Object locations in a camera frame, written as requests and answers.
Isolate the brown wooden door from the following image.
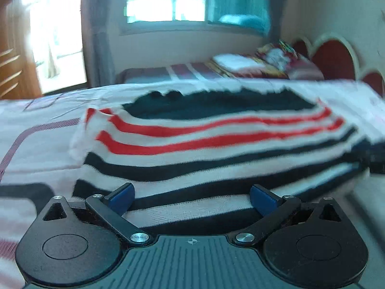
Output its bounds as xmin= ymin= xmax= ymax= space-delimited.
xmin=0 ymin=0 xmax=41 ymax=100

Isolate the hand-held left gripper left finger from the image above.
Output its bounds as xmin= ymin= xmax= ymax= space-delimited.
xmin=42 ymin=183 xmax=150 ymax=245

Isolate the bed with patterned sheet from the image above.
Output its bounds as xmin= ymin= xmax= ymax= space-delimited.
xmin=0 ymin=78 xmax=385 ymax=289

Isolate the large glass window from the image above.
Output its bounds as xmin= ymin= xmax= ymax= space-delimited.
xmin=123 ymin=0 xmax=271 ymax=35

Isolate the blue fluffy blanket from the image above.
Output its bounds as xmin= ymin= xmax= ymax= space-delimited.
xmin=218 ymin=14 xmax=268 ymax=32

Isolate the colourful printed pillow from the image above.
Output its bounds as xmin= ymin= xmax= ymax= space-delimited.
xmin=256 ymin=40 xmax=324 ymax=80

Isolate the red yellow folded blanket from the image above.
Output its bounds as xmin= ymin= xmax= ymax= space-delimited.
xmin=211 ymin=57 xmax=289 ymax=79

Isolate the red white scalloped headboard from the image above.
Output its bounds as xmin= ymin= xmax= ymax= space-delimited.
xmin=290 ymin=32 xmax=385 ymax=100

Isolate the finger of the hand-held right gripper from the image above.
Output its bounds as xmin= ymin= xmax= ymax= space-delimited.
xmin=368 ymin=144 xmax=385 ymax=175

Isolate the pale sheer curtain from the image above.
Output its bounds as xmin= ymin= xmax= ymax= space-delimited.
xmin=45 ymin=21 xmax=61 ymax=79

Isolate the folded white towel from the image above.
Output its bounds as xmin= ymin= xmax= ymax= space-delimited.
xmin=212 ymin=53 xmax=262 ymax=71

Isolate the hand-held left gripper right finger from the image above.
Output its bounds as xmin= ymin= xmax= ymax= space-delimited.
xmin=233 ymin=184 xmax=346 ymax=246

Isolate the striped maroon bed sheet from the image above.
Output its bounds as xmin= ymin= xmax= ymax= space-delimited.
xmin=116 ymin=62 xmax=238 ymax=83

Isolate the grey blue curtain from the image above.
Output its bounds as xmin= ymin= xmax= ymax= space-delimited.
xmin=207 ymin=0 xmax=291 ymax=38
xmin=81 ymin=0 xmax=127 ymax=88

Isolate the striped knit sweater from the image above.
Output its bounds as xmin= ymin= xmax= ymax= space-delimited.
xmin=69 ymin=86 xmax=371 ymax=236

